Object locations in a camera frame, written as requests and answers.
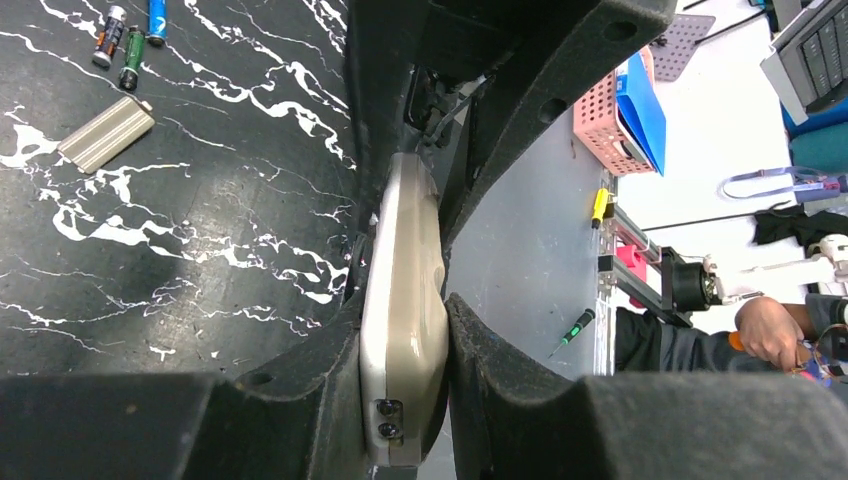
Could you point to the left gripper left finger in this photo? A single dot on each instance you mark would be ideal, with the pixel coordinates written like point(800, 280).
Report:
point(299, 416)

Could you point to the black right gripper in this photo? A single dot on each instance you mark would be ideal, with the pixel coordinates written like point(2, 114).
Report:
point(406, 61)

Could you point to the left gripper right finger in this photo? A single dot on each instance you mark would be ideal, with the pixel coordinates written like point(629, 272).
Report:
point(513, 418)

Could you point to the white remote control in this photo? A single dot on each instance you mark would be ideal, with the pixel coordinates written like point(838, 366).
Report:
point(404, 335)

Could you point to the beige battery cover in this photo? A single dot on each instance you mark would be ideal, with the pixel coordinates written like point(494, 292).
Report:
point(108, 134)

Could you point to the person forearm dark sleeve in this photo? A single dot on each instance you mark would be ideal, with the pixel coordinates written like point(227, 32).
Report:
point(644, 343)

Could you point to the person hand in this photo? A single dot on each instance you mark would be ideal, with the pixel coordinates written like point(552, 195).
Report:
point(772, 331)

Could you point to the pink perforated basket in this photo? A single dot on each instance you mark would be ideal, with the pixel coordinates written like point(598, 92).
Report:
point(596, 125)

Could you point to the blue folder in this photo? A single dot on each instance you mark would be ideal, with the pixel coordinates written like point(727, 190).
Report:
point(640, 113)

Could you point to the black motor on stand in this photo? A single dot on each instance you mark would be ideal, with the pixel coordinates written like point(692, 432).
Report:
point(685, 286)

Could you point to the grey perforated panel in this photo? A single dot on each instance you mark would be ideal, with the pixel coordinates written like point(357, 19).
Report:
point(673, 50)

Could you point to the black cloth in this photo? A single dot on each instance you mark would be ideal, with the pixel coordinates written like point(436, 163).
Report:
point(773, 225)

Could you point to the dark green battery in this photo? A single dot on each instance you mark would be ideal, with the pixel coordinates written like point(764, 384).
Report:
point(109, 37)

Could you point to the green handled screwdriver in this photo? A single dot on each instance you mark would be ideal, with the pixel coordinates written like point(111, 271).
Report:
point(585, 318)

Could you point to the aluminium frame rail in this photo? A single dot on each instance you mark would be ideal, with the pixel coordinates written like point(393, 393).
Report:
point(613, 277)

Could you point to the yellow handled screwdriver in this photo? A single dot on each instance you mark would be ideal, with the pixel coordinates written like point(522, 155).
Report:
point(599, 207)

